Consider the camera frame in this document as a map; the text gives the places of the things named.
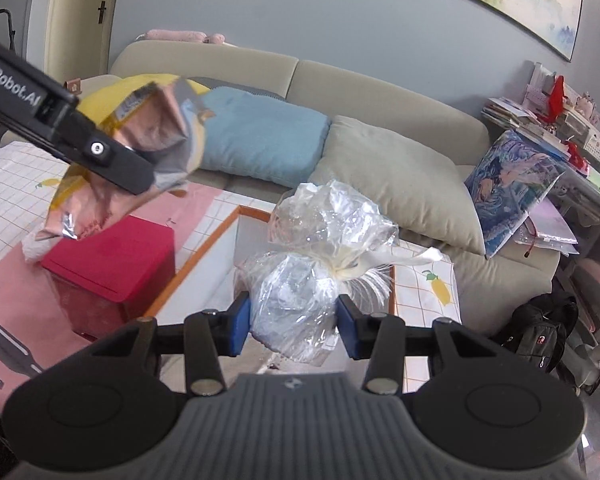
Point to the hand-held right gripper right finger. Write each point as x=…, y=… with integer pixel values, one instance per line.
x=347, y=330

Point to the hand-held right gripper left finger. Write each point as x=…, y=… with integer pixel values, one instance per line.
x=241, y=327

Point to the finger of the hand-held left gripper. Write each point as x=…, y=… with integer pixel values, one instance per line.
x=97, y=160

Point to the orange cardboard box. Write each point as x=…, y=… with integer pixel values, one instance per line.
x=215, y=285

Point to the clear plastic bag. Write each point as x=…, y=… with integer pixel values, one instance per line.
x=300, y=280

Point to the yellow snack packet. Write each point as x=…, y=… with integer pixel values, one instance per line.
x=165, y=125

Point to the yellow pillow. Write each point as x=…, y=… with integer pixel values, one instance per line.
x=96, y=100

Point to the brown phone stand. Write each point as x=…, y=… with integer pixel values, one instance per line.
x=72, y=86

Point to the red lidded clear box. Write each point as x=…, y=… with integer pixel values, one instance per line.
x=115, y=250

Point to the cream door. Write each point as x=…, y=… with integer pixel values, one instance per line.
x=80, y=20

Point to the printed checked tablecloth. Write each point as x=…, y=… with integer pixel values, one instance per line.
x=10, y=200

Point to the pink plush toy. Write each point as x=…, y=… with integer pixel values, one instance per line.
x=180, y=35

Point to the grey-green pillow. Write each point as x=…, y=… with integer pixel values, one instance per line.
x=405, y=180

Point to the blue pillow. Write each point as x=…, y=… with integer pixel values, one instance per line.
x=265, y=135

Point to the black backpack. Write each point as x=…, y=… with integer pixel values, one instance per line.
x=540, y=330

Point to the anime printed pillow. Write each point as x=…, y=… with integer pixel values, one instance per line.
x=510, y=180

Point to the purple clear folder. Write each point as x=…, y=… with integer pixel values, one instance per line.
x=550, y=225

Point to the beige fabric sofa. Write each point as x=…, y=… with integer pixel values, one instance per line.
x=380, y=90

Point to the pink office chair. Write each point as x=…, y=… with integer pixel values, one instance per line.
x=597, y=290

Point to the stack of papers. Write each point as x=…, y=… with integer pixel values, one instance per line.
x=507, y=112

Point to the grey study desk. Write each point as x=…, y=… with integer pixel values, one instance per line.
x=590, y=185

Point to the small red ornament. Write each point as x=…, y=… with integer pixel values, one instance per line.
x=576, y=156

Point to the red hanging ornament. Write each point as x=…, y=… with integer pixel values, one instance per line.
x=555, y=97

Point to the desk calendar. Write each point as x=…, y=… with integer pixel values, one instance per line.
x=599, y=146

